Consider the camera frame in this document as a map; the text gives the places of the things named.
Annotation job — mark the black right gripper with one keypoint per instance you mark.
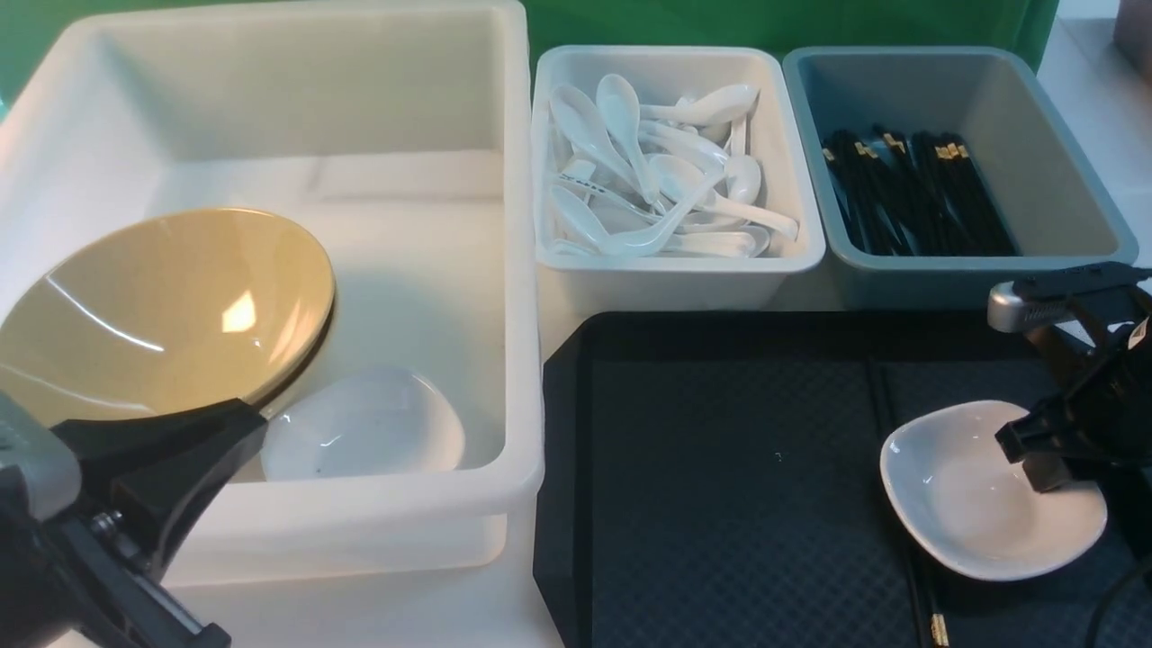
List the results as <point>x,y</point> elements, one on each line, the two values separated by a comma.
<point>1099,417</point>

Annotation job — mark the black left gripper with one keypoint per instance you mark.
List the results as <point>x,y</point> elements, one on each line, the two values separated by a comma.
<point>155,477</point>

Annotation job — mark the white side dish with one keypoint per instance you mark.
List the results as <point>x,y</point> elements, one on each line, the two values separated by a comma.
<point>966,506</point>

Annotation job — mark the black chopstick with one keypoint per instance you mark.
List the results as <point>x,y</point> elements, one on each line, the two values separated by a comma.
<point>930,623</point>

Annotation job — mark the yellow noodle bowl in tub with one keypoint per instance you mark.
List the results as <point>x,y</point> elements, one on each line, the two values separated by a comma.
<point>171,314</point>

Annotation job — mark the white dish in tub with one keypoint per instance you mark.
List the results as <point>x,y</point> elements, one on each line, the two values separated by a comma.
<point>381,421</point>

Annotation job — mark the bundle of black chopsticks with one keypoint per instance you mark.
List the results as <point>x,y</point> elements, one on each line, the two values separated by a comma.
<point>917,195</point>

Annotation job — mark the blue-grey chopstick bin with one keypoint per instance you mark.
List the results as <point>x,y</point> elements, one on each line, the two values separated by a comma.
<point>1053,203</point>

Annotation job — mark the black serving tray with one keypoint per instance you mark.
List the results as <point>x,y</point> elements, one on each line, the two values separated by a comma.
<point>711,479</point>

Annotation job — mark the large white plastic tub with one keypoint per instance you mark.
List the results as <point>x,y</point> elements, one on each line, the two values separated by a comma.
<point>397,132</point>

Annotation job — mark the white spoon bin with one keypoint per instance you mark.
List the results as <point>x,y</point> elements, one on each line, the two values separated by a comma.
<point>592,178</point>
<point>725,104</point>

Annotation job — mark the white spoon top bin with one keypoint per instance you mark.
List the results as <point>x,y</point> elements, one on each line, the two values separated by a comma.
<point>725,104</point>

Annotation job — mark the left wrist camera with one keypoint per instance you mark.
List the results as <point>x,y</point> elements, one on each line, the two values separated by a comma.
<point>46,468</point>

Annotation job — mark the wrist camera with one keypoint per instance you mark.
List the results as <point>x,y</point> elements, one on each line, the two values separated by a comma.
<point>1037,300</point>
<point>46,468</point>

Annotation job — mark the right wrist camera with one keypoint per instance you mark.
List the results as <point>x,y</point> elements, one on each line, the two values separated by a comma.
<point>1037,300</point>

